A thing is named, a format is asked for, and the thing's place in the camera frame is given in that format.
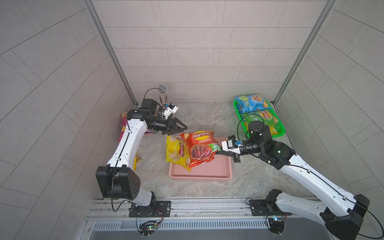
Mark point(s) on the green plastic basket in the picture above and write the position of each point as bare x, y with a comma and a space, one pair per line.
282, 129

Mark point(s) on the yellow chips bag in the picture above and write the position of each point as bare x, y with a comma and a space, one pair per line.
177, 152
274, 131

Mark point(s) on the left circuit board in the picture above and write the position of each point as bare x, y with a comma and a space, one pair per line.
148, 228

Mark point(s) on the left corner aluminium post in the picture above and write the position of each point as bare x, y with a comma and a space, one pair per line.
109, 49

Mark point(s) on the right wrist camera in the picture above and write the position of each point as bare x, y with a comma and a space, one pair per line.
232, 145

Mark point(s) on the right corner aluminium post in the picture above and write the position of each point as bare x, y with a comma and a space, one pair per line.
324, 15

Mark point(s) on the circuit board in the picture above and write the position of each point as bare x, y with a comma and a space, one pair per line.
275, 225
148, 228

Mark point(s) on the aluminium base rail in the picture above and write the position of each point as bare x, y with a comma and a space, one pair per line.
190, 214

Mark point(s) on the right circuit board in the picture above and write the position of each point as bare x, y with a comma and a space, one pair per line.
275, 225

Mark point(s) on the glitter microphone on stand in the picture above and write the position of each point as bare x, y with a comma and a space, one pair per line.
163, 97

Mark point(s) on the red chips bag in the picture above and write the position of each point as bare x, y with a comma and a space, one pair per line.
202, 146

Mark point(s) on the green cucumber chips bag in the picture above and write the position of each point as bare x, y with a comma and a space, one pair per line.
265, 116

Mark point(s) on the light blue chips bag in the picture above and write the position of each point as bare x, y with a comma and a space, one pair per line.
251, 103

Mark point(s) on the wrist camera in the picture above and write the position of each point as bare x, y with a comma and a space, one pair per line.
232, 145
158, 110

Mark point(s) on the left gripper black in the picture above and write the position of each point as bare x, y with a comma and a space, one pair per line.
168, 127

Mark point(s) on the corner aluminium post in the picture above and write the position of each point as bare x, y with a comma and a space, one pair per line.
324, 15
109, 49

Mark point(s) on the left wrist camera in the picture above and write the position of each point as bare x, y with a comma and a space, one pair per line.
158, 110

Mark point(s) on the magenta chips bag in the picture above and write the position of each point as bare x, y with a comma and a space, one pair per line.
124, 124

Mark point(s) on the pink plastic basket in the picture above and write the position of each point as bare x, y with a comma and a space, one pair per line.
219, 169

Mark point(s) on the brass knob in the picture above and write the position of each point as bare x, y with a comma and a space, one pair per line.
137, 158

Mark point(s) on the yellow plastic triangle frame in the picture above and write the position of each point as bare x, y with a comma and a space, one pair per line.
135, 165

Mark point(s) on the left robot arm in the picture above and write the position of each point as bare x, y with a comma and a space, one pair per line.
117, 180

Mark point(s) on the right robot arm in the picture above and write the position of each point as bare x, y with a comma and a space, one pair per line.
338, 210

